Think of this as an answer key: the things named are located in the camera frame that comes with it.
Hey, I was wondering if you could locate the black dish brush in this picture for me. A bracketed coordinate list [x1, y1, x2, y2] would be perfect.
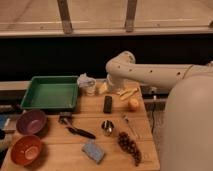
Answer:
[58, 112, 96, 139]

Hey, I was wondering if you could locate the clear plastic cup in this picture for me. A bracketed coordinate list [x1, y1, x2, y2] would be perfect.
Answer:
[77, 73, 96, 96]

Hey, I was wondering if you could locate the green plastic tray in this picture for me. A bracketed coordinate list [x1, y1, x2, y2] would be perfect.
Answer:
[21, 76, 78, 110]

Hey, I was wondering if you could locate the wooden window frame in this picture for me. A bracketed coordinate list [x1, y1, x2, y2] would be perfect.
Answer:
[0, 0, 213, 37]

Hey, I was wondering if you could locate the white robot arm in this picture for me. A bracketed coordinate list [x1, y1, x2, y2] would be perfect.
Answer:
[106, 51, 213, 171]

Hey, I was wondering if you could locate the small metal cup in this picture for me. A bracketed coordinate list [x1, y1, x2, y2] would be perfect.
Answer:
[101, 120, 114, 136]

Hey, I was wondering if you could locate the orange bowl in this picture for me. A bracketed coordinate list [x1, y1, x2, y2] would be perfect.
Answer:
[11, 135, 42, 166]

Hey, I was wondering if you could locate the orange fruit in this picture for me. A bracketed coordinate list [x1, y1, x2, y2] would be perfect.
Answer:
[128, 98, 140, 111]

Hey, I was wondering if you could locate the yellow banana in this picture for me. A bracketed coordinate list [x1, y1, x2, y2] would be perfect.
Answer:
[119, 88, 138, 100]

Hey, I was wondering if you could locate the bunch of dark grapes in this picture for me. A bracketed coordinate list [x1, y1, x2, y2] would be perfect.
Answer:
[118, 132, 142, 166]

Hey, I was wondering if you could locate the metal fork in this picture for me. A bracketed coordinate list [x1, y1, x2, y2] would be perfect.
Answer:
[121, 114, 139, 139]

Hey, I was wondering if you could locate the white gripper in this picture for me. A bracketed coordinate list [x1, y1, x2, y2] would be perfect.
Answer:
[98, 74, 124, 94]

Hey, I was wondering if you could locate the blue sponge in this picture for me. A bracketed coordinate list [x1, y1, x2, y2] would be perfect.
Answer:
[82, 141, 105, 164]

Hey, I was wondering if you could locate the black rectangular block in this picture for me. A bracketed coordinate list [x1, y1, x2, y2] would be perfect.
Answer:
[103, 96, 112, 113]

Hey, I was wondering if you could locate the purple bowl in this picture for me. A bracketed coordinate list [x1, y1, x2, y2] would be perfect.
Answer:
[16, 110, 47, 135]

